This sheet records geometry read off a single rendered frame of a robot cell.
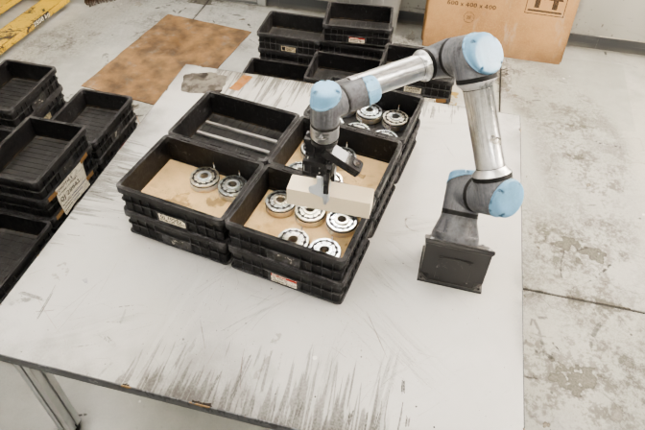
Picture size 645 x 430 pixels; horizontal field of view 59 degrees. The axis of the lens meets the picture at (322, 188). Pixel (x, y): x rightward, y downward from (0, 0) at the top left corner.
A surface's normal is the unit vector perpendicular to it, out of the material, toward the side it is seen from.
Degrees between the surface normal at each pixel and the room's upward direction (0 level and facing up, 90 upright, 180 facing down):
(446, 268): 90
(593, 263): 0
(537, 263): 0
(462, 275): 90
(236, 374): 0
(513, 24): 75
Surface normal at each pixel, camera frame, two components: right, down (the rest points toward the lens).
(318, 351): 0.02, -0.72
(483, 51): 0.44, -0.03
